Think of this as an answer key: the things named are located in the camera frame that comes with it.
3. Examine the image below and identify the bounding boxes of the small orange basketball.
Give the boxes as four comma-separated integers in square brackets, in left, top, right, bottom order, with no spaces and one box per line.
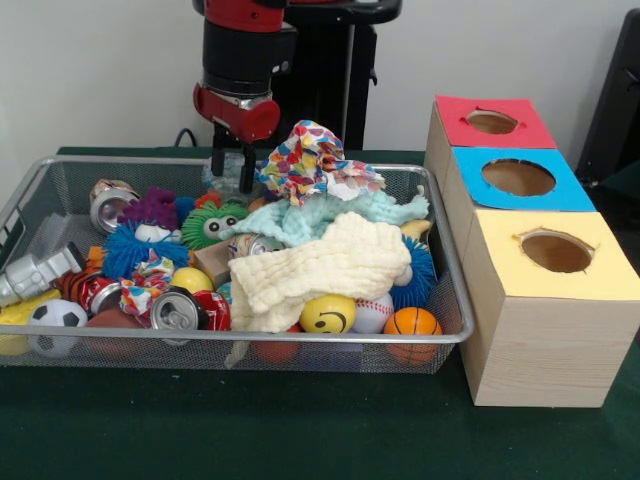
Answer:
[383,306,444,366]

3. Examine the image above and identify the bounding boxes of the yellow smiley ball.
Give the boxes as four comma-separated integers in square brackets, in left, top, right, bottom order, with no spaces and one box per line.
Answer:
[299,294,359,335]

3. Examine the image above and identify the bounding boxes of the shallow silver mesh bin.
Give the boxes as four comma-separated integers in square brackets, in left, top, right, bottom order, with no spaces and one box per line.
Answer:
[0,155,476,375]

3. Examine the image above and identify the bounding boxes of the polka dot cloth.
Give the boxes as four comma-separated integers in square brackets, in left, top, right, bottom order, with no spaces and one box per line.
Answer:
[257,119,389,207]

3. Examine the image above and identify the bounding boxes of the purple knobbly toy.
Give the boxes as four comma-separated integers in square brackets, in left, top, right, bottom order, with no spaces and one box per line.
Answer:
[117,187,180,232]

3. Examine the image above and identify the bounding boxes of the blue spiky toy small eyes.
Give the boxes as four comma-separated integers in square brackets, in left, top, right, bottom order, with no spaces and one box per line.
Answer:
[102,222,190,281]

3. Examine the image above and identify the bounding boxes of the wooden box with three holes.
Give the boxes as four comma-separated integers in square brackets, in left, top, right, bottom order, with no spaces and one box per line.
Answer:
[424,94,640,409]

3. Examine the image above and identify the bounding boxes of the cream waffle cloth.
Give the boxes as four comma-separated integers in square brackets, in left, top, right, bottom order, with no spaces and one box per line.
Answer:
[225,212,414,370]

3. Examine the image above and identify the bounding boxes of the grey crushed bottle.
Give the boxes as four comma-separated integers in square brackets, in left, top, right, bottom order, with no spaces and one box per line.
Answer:
[0,242,85,307]

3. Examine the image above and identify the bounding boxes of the dark green table cloth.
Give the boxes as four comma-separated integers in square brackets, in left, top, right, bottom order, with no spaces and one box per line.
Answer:
[0,145,640,480]
[597,160,640,202]

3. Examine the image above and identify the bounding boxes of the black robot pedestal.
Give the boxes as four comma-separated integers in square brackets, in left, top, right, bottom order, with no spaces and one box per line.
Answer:
[192,0,404,150]

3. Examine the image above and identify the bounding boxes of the green spiky toy with eyes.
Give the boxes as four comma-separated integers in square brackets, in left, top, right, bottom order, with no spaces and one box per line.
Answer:
[179,192,251,251]

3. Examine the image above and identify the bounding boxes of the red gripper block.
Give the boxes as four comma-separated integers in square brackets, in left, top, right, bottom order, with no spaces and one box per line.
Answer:
[193,82,281,195]

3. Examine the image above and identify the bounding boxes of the mint green waffle cloth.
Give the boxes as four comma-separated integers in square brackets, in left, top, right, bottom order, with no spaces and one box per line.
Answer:
[219,189,431,249]

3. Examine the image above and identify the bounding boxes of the small soccer ball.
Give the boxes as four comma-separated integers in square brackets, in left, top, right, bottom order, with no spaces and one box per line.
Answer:
[27,298,90,359]

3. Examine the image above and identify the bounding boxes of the black flat panel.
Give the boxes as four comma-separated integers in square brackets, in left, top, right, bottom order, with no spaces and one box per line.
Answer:
[574,7,640,186]

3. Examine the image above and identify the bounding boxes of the crushed clear plastic bottle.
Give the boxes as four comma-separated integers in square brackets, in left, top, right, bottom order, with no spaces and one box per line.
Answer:
[202,153,266,202]

